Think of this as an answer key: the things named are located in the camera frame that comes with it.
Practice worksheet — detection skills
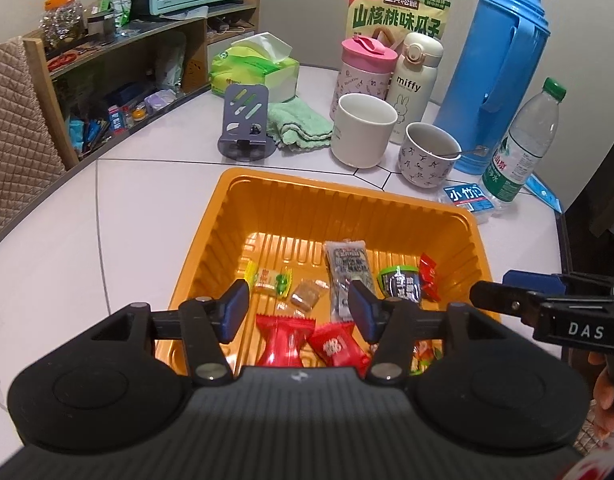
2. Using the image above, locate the green and yellow seed bag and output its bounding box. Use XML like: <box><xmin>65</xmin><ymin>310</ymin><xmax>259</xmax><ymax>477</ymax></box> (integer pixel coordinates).
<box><xmin>347</xmin><ymin>0</ymin><xmax>453</xmax><ymax>52</ymax></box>

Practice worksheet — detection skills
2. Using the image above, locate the clear jar with orange lid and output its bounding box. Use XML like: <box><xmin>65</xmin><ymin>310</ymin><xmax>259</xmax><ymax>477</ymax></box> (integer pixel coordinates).
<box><xmin>39</xmin><ymin>0</ymin><xmax>88</xmax><ymax>52</ymax></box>

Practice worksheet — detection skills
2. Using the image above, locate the bright red zigzag-edged packet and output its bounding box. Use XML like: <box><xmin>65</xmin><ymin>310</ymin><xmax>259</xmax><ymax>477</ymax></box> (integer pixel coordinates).
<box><xmin>255</xmin><ymin>312</ymin><xmax>316</xmax><ymax>368</ymax></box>

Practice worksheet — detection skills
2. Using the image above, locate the dark green jelly cup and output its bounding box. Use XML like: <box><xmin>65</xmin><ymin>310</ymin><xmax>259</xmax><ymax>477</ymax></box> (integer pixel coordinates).
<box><xmin>376</xmin><ymin>264</ymin><xmax>424</xmax><ymax>304</ymax></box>

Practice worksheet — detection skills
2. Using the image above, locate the pink lidded bottle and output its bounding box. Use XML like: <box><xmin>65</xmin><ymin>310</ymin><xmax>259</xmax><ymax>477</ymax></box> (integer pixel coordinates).
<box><xmin>329</xmin><ymin>35</ymin><xmax>399</xmax><ymax>122</ymax></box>

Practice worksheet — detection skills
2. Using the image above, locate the plain white mug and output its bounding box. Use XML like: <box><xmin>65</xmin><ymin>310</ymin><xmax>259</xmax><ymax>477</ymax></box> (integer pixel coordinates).
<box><xmin>329</xmin><ymin>92</ymin><xmax>399</xmax><ymax>169</ymax></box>

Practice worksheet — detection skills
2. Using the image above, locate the green cloth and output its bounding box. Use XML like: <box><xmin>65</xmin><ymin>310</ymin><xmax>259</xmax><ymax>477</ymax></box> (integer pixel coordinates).
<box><xmin>265</xmin><ymin>95</ymin><xmax>334</xmax><ymax>154</ymax></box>

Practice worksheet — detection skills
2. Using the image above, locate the red packet with white print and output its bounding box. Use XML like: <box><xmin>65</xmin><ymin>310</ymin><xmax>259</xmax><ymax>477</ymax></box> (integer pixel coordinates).
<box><xmin>307</xmin><ymin>322</ymin><xmax>371</xmax><ymax>377</ymax></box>

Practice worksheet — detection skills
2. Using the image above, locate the purple small container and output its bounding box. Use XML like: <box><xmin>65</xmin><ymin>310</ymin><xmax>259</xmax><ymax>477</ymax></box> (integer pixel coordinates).
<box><xmin>144</xmin><ymin>88</ymin><xmax>178</xmax><ymax>114</ymax></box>

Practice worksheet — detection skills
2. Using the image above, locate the flat blue packet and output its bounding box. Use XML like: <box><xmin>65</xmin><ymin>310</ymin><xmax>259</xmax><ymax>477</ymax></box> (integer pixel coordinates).
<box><xmin>524</xmin><ymin>175</ymin><xmax>564</xmax><ymax>215</ymax></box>

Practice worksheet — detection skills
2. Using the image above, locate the beige quilted chair back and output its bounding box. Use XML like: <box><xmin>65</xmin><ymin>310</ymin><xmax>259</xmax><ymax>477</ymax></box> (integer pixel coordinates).
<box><xmin>0</xmin><ymin>35</ymin><xmax>68</xmax><ymax>257</ymax></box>

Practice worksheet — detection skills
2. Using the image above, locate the brown clear-wrapped candy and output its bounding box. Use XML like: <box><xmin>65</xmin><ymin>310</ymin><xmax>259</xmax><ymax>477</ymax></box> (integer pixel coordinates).
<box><xmin>288</xmin><ymin>279</ymin><xmax>331</xmax><ymax>312</ymax></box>

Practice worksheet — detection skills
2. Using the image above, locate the metal spoon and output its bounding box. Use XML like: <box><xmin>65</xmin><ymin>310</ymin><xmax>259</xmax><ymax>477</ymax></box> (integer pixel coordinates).
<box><xmin>436</xmin><ymin>145</ymin><xmax>491</xmax><ymax>159</ymax></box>

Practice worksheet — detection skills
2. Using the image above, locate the green tissue pack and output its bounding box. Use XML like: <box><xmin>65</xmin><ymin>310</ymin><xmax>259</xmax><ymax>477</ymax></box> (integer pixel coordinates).
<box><xmin>208</xmin><ymin>32</ymin><xmax>301</xmax><ymax>102</ymax></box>

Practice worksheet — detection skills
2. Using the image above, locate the clear water bottle green cap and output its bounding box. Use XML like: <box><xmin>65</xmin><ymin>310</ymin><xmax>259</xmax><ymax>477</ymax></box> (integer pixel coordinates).
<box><xmin>480</xmin><ymin>77</ymin><xmax>567</xmax><ymax>207</ymax></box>

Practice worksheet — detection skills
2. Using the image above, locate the red folded candy packet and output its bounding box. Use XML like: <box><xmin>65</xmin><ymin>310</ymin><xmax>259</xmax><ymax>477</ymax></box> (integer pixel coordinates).
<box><xmin>418</xmin><ymin>253</ymin><xmax>442</xmax><ymax>302</ymax></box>

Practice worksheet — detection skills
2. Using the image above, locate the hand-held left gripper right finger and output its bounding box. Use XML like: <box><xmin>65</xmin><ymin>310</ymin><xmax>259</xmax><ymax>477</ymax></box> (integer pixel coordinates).
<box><xmin>347</xmin><ymin>280</ymin><xmax>511</xmax><ymax>386</ymax></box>

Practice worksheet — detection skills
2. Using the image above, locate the yellow and green candy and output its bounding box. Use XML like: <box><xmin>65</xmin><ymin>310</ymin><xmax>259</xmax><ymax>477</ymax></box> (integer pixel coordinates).
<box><xmin>243</xmin><ymin>259</ymin><xmax>294</xmax><ymax>297</ymax></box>

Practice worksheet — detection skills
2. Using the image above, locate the white mug with black figures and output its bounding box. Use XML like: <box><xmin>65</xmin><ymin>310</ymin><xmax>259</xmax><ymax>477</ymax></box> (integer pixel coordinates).
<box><xmin>397</xmin><ymin>122</ymin><xmax>462</xmax><ymax>191</ymax></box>

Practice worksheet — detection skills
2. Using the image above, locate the blue pocket tissue pack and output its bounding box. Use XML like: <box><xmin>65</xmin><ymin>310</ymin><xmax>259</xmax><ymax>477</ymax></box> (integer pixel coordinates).
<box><xmin>441</xmin><ymin>184</ymin><xmax>504</xmax><ymax>226</ymax></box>

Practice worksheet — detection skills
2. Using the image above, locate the long grey clear snack packet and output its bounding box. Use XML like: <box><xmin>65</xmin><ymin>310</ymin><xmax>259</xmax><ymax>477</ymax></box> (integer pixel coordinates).
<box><xmin>323</xmin><ymin>239</ymin><xmax>376</xmax><ymax>322</ymax></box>

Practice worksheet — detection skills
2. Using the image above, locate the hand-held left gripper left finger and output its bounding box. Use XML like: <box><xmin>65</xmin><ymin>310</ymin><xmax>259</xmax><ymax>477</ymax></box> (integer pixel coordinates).
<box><xmin>89</xmin><ymin>279</ymin><xmax>251</xmax><ymax>387</ymax></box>

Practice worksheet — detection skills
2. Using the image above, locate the grey phone stand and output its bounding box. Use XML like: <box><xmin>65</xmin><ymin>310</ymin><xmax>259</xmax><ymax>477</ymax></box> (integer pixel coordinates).
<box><xmin>216</xmin><ymin>83</ymin><xmax>279</xmax><ymax>162</ymax></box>

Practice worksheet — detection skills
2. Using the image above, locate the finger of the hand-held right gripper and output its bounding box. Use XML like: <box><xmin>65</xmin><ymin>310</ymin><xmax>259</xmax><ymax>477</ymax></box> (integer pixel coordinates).
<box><xmin>502</xmin><ymin>269</ymin><xmax>571</xmax><ymax>294</ymax></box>
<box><xmin>468</xmin><ymin>280</ymin><xmax>544</xmax><ymax>327</ymax></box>

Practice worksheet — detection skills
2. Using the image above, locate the grey bag on shelf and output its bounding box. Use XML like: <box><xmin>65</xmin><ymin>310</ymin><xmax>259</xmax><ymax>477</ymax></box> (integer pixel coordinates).
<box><xmin>154</xmin><ymin>40</ymin><xmax>188</xmax><ymax>92</ymax></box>

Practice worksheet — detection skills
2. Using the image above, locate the wooden shelf unit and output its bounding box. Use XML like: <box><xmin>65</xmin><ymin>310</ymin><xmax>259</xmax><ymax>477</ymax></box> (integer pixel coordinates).
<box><xmin>23</xmin><ymin>0</ymin><xmax>263</xmax><ymax>171</ymax></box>

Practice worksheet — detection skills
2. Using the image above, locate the orange plastic tray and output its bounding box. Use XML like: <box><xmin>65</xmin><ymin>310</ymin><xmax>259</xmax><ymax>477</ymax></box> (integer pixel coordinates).
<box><xmin>154</xmin><ymin>167</ymin><xmax>503</xmax><ymax>377</ymax></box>

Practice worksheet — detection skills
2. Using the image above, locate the white thermos bottle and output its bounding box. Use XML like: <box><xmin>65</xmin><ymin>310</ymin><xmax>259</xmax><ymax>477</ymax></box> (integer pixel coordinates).
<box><xmin>388</xmin><ymin>31</ymin><xmax>444</xmax><ymax>145</ymax></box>

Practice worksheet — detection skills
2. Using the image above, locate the blue thermos jug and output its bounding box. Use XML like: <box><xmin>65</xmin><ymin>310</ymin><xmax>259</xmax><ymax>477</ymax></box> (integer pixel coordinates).
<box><xmin>431</xmin><ymin>0</ymin><xmax>549</xmax><ymax>177</ymax></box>

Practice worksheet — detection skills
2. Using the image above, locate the person's right hand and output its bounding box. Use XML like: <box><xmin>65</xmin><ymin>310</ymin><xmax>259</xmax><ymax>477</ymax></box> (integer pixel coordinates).
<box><xmin>590</xmin><ymin>359</ymin><xmax>614</xmax><ymax>437</ymax></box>

